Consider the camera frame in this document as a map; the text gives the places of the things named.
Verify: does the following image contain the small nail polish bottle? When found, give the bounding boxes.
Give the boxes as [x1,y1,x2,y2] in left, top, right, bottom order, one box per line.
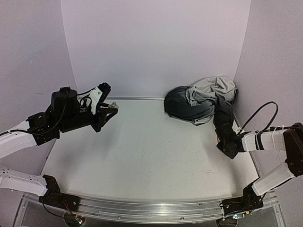
[108,102,119,109]

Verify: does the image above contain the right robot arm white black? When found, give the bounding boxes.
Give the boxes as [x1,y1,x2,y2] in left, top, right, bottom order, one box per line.
[215,123,303,216]

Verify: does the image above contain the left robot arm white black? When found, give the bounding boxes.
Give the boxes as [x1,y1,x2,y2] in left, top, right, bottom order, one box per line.
[0,83,119,207]

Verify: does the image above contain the grey crumpled cloth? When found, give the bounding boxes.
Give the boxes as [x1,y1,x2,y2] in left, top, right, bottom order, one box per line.
[164,76,238,125]

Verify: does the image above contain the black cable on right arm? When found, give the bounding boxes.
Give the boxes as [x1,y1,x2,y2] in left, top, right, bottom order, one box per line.
[240,101,278,133]

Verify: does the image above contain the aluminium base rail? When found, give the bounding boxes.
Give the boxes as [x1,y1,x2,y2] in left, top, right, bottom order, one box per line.
[14,190,285,227]

